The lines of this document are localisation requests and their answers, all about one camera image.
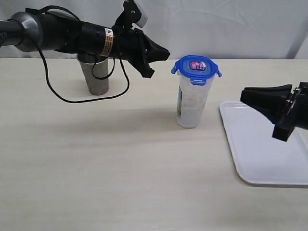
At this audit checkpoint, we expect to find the stainless steel cup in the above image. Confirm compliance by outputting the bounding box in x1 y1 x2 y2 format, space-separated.
77 54 109 96

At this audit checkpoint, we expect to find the blue plastic container lid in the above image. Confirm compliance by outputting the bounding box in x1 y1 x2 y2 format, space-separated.
171 55 222 86

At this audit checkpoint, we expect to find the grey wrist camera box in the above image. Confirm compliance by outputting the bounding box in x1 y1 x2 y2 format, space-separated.
134 1 148 28

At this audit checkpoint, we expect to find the white backdrop curtain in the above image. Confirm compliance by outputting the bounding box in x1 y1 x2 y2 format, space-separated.
0 0 308 60

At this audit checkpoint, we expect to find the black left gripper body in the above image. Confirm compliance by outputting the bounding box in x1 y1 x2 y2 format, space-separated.
112 0 154 78

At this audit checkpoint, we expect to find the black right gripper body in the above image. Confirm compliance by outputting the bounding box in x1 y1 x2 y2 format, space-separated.
272 82 308 141

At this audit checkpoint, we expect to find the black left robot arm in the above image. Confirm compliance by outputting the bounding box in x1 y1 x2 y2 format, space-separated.
0 0 170 78

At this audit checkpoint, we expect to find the white plastic tray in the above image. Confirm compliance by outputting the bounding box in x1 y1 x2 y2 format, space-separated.
219 101 308 187

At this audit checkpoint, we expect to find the clear tall plastic container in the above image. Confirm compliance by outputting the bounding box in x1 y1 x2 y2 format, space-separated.
177 73 215 128

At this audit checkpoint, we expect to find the black camera cable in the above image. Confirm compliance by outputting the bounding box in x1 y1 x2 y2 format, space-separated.
24 6 130 103

